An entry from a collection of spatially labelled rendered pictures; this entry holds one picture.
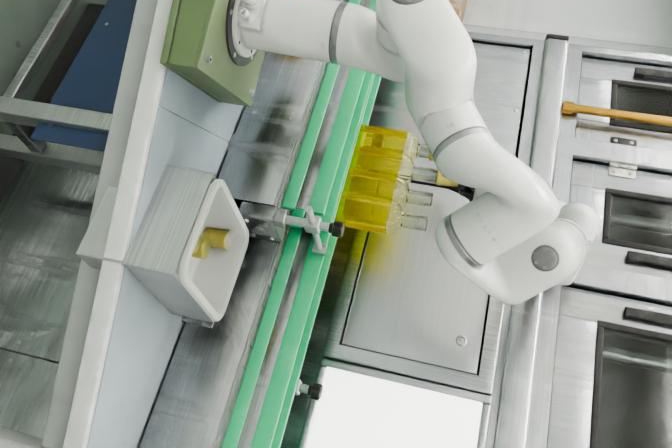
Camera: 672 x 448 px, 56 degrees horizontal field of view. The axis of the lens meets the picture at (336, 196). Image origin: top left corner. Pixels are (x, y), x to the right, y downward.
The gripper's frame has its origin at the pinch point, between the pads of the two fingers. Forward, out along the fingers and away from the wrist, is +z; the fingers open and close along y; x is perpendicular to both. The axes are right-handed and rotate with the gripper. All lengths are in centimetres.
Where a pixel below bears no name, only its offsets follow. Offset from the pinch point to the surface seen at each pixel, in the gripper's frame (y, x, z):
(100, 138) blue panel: 14, 30, 64
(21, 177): -15, 39, 99
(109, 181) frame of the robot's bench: 34, 42, 40
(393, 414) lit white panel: -11.7, 46.0, -9.1
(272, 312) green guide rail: 4.7, 42.7, 16.9
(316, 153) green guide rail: 13.5, 13.8, 23.0
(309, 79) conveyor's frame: 15.4, 0.2, 32.2
